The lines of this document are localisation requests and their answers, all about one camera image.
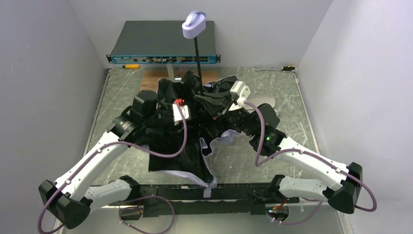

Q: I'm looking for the beige umbrella case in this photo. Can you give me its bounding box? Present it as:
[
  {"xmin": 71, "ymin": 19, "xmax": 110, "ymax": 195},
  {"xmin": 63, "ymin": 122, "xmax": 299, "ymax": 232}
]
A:
[{"xmin": 247, "ymin": 96, "xmax": 277, "ymax": 114}]

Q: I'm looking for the purple folding umbrella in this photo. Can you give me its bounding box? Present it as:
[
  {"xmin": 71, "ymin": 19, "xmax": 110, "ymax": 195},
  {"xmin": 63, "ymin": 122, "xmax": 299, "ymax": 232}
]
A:
[{"xmin": 142, "ymin": 10, "xmax": 243, "ymax": 199}]

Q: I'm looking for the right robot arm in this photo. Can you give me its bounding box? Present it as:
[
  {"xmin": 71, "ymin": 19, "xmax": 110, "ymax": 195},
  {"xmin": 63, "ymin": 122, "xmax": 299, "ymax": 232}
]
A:
[{"xmin": 195, "ymin": 91, "xmax": 365, "ymax": 214}]

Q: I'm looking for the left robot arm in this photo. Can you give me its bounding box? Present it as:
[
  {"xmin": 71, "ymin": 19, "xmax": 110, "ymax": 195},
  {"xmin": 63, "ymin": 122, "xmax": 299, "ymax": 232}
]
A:
[{"xmin": 37, "ymin": 90, "xmax": 189, "ymax": 233}]

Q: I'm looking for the wooden board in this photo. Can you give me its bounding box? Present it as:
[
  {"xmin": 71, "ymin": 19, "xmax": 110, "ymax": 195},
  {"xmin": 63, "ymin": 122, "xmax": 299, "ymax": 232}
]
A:
[{"xmin": 140, "ymin": 70, "xmax": 219, "ymax": 92}]

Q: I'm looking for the metal stand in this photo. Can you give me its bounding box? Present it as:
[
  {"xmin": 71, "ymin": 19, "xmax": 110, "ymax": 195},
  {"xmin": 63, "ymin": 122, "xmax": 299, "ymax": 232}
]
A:
[{"xmin": 167, "ymin": 63, "xmax": 185, "ymax": 82}]

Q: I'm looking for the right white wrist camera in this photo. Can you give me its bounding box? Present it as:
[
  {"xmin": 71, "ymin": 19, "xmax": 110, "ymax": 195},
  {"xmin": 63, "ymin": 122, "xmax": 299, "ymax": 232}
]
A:
[{"xmin": 230, "ymin": 80, "xmax": 251, "ymax": 108}]

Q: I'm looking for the yellow black handled wrench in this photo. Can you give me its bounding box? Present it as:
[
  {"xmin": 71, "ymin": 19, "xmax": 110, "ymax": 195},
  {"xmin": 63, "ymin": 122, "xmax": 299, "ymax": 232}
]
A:
[{"xmin": 253, "ymin": 65, "xmax": 296, "ymax": 73}]

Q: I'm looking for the network switch rack unit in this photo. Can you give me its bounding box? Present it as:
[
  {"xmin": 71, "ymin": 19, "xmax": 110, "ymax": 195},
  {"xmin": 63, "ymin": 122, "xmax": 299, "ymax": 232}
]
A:
[{"xmin": 106, "ymin": 20, "xmax": 222, "ymax": 64}]

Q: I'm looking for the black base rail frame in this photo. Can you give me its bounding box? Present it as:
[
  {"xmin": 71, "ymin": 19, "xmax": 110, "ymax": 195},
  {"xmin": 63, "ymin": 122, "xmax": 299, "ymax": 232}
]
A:
[{"xmin": 58, "ymin": 182, "xmax": 344, "ymax": 220}]

